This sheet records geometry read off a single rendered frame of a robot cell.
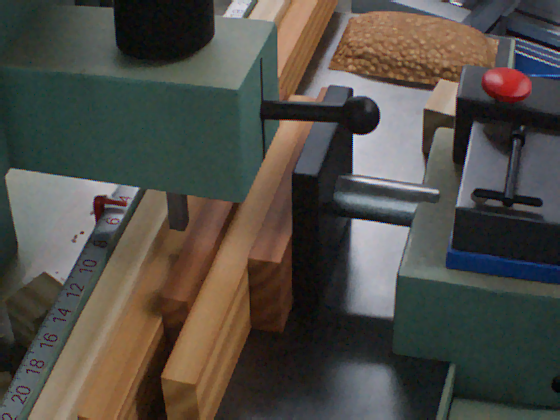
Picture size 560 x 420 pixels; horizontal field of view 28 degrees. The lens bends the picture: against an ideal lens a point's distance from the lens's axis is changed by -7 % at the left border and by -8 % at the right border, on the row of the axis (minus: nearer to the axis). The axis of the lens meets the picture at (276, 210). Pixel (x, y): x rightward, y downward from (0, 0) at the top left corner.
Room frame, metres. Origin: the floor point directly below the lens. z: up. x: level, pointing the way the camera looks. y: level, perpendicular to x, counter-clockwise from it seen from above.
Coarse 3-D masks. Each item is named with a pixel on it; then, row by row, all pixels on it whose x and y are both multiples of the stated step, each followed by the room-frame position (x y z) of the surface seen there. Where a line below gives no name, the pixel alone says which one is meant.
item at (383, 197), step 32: (352, 96) 0.57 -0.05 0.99; (320, 128) 0.53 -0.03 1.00; (320, 160) 0.50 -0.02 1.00; (352, 160) 0.57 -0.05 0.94; (320, 192) 0.49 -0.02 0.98; (352, 192) 0.52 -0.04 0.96; (384, 192) 0.52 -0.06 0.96; (416, 192) 0.52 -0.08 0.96; (320, 224) 0.49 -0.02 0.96; (320, 256) 0.49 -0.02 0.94; (320, 288) 0.49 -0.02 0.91
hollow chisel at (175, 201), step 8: (168, 200) 0.51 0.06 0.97; (176, 200) 0.50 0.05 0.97; (184, 200) 0.51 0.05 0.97; (168, 208) 0.51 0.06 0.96; (176, 208) 0.50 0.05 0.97; (184, 208) 0.51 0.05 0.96; (168, 216) 0.51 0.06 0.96; (176, 216) 0.50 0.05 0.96; (184, 216) 0.51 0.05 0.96; (176, 224) 0.50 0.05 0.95; (184, 224) 0.50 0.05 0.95
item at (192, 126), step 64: (0, 64) 0.50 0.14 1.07; (64, 64) 0.49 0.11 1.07; (128, 64) 0.49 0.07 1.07; (192, 64) 0.49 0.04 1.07; (256, 64) 0.49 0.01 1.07; (64, 128) 0.49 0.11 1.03; (128, 128) 0.48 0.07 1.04; (192, 128) 0.47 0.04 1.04; (256, 128) 0.48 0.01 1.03; (192, 192) 0.47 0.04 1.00
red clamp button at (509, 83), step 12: (492, 72) 0.55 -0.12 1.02; (504, 72) 0.55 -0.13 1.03; (516, 72) 0.55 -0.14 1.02; (492, 84) 0.53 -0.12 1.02; (504, 84) 0.53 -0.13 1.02; (516, 84) 0.53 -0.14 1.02; (528, 84) 0.54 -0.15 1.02; (492, 96) 0.53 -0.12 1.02; (504, 96) 0.53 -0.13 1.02; (516, 96) 0.53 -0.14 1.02
